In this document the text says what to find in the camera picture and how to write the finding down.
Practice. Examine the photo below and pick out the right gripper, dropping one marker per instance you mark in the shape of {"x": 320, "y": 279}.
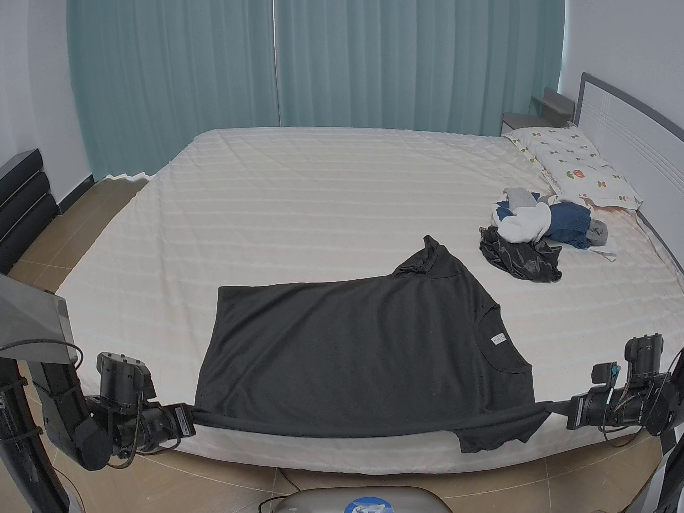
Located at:
{"x": 593, "y": 409}

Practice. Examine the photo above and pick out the blue-green curtain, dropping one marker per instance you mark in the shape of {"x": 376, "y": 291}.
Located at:
{"x": 401, "y": 46}
{"x": 171, "y": 62}

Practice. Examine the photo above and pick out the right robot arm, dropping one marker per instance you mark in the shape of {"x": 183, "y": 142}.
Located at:
{"x": 649, "y": 401}

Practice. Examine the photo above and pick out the black low cabinet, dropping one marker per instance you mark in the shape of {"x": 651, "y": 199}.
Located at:
{"x": 24, "y": 206}

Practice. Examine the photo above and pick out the black T-shirt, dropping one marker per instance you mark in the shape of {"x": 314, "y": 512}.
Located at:
{"x": 347, "y": 350}

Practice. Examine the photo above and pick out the pile of clothes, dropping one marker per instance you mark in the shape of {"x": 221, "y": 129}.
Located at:
{"x": 566, "y": 219}

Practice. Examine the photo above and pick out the grey bedside table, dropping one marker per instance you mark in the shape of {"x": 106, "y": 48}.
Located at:
{"x": 539, "y": 118}

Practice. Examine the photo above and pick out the black shiny garment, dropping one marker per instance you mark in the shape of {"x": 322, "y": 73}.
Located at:
{"x": 526, "y": 259}

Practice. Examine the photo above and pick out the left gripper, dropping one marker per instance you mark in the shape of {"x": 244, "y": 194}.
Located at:
{"x": 165, "y": 425}

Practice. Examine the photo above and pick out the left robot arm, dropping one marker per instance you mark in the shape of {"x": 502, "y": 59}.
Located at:
{"x": 59, "y": 393}

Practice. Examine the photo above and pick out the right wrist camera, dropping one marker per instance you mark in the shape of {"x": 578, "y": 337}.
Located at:
{"x": 604, "y": 374}

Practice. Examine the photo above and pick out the bed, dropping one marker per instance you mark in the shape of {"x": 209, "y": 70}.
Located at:
{"x": 320, "y": 206}

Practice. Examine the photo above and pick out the white printed pillow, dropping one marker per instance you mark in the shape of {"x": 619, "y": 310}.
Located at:
{"x": 577, "y": 163}

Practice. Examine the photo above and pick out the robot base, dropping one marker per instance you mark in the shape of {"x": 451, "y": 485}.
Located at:
{"x": 358, "y": 500}

